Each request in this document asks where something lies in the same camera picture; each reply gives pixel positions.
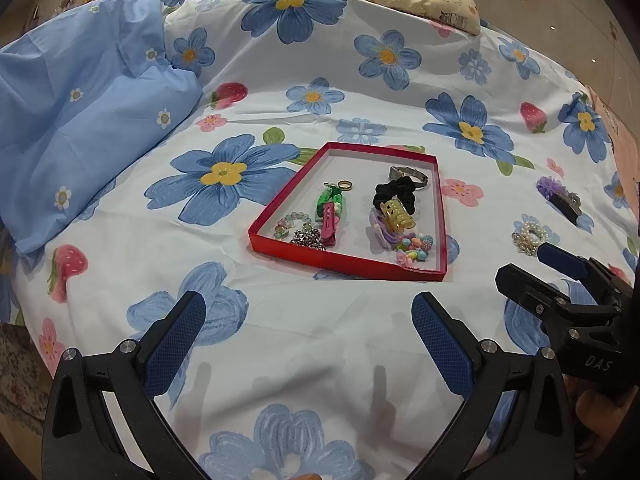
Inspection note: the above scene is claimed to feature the red cardboard box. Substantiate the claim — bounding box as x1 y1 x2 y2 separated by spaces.
248 141 447 282

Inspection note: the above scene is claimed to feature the black scrunchie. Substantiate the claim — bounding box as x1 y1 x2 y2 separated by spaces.
373 176 426 211

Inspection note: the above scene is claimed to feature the colourful bead bracelet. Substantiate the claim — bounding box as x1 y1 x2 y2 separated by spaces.
395 231 436 267

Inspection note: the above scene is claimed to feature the floral bed sheet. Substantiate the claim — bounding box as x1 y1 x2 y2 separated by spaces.
0 0 640 480

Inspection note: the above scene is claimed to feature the pink hair clip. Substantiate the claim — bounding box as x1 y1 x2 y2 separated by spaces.
321 202 341 249

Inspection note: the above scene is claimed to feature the green braided bracelet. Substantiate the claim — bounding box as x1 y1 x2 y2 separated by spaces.
315 183 347 226

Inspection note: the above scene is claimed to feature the yellow hair claw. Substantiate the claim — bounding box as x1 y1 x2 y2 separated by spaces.
378 199 418 233

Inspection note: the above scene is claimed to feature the purple hair tie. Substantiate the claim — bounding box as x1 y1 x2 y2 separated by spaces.
367 210 408 251

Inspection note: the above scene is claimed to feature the pink cloth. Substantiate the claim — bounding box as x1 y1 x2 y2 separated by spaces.
585 85 637 192

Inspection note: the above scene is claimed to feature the person's right hand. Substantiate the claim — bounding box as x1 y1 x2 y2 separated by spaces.
565 376 632 461

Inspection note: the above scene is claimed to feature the patterned rug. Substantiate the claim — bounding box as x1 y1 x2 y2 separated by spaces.
0 324 57 438

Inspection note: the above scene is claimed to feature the pale green bead bracelet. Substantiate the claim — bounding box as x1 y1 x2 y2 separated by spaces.
272 212 313 241

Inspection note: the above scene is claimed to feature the pearl hair tie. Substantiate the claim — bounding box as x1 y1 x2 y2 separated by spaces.
511 215 561 257

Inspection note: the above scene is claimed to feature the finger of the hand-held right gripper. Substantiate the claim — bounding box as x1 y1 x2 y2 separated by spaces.
537 242 621 287
495 263 574 332

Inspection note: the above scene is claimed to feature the blue pillow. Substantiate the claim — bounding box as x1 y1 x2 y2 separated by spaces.
0 0 203 256

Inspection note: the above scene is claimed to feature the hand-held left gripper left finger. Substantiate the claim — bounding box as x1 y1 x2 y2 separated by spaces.
41 290 211 480

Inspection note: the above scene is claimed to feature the purple flower hair clip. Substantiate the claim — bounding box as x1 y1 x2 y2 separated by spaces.
536 176 583 226

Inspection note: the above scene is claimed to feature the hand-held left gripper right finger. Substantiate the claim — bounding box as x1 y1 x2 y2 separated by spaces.
405 291 583 480

